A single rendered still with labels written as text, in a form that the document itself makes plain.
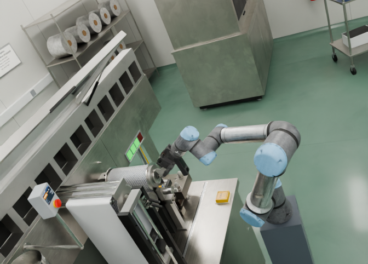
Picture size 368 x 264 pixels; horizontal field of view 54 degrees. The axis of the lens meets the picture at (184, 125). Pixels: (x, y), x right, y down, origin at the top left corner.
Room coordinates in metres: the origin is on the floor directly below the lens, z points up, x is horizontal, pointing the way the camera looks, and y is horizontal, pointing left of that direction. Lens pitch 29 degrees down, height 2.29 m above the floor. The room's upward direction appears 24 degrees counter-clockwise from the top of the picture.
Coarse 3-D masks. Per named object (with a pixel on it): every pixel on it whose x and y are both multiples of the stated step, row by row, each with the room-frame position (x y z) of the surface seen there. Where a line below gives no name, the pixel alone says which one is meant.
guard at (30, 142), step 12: (96, 72) 1.72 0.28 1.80; (84, 84) 1.59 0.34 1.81; (72, 96) 1.49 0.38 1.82; (60, 108) 1.39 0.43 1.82; (48, 120) 1.31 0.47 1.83; (36, 132) 1.22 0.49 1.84; (48, 132) 1.56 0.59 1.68; (24, 144) 1.15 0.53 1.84; (36, 144) 1.46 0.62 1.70; (12, 156) 1.09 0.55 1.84; (24, 156) 1.36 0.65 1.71; (0, 168) 1.03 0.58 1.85; (12, 168) 1.27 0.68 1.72; (0, 180) 1.20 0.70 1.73
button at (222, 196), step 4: (220, 192) 1.57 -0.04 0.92; (224, 192) 1.56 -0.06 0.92; (228, 192) 1.55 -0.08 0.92; (216, 196) 1.56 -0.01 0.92; (220, 196) 1.54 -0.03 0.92; (224, 196) 1.53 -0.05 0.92; (228, 196) 1.53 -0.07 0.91; (216, 200) 1.53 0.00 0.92; (220, 200) 1.52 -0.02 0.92; (224, 200) 1.51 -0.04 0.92
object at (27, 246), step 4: (24, 244) 1.19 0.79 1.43; (28, 244) 1.20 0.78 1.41; (24, 248) 1.18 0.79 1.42; (28, 248) 1.17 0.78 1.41; (32, 248) 1.16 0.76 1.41; (36, 248) 1.15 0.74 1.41; (40, 248) 1.14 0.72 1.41; (44, 248) 1.13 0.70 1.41; (48, 248) 1.12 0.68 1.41; (52, 248) 1.11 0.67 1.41; (56, 248) 1.10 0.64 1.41; (60, 248) 1.09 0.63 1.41; (64, 248) 1.08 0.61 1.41; (68, 248) 1.07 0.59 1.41; (72, 248) 1.06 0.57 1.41; (76, 248) 1.05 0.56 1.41; (80, 248) 1.04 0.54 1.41
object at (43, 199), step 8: (48, 184) 1.08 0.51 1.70; (32, 192) 1.05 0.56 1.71; (40, 192) 1.03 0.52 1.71; (48, 192) 1.05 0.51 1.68; (32, 200) 1.02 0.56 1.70; (40, 200) 1.01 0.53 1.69; (48, 200) 1.03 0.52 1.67; (56, 200) 1.04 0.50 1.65; (40, 208) 1.02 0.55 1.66; (48, 208) 1.01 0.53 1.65; (56, 208) 1.04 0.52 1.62; (48, 216) 1.02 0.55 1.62
